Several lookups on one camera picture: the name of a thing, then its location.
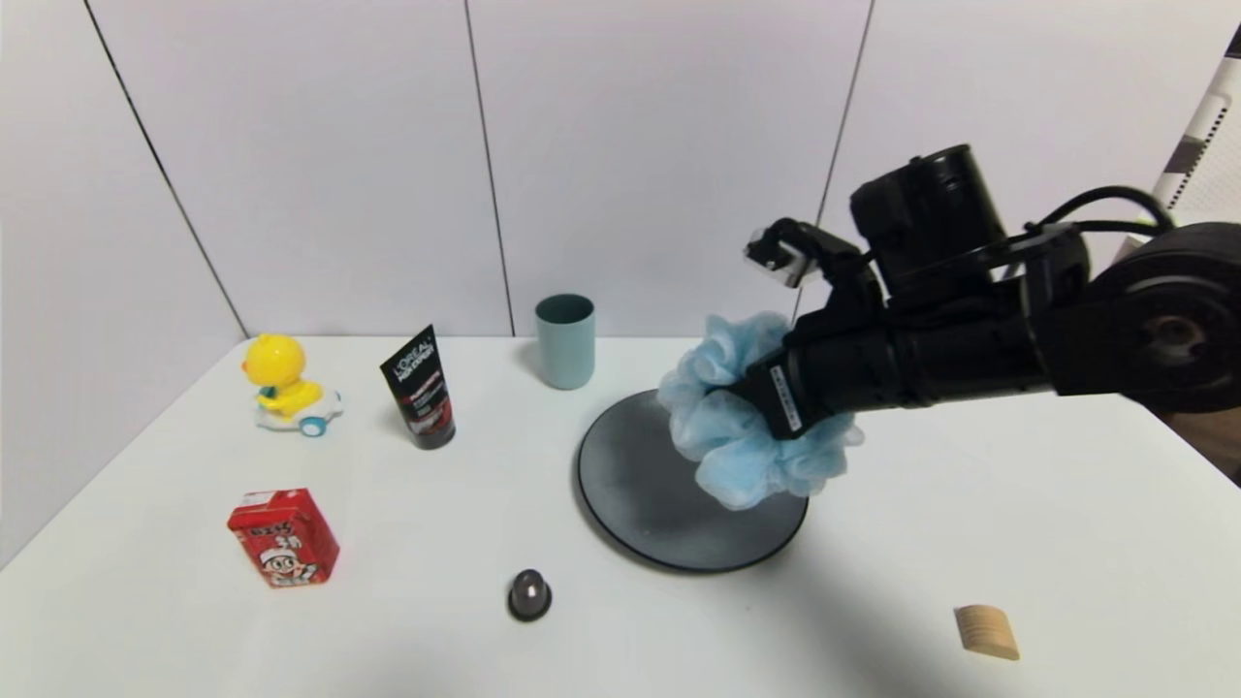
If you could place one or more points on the dark metallic coffee capsule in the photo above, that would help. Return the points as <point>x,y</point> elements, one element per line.
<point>529,594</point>

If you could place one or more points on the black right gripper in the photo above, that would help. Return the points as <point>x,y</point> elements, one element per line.
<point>783,397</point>

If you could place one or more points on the gray round plate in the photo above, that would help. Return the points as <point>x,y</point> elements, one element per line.
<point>640,499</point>

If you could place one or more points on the teal plastic cup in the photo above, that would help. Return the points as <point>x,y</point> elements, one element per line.
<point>565,347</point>

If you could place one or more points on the yellow duck toy car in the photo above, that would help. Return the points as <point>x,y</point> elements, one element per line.
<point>282,380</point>

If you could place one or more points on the black face wash tube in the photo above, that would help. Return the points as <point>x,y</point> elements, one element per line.
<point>420,392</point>

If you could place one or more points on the small wooden block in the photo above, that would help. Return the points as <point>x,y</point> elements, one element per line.
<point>986,632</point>

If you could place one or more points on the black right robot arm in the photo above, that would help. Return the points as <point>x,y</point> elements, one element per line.
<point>1134,334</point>

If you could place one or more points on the red milk carton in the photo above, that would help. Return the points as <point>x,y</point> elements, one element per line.
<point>286,539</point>

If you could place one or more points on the blue mesh bath loofah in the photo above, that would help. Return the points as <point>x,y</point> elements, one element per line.
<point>729,458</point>

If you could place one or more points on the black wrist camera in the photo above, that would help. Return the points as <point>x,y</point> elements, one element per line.
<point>931,218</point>

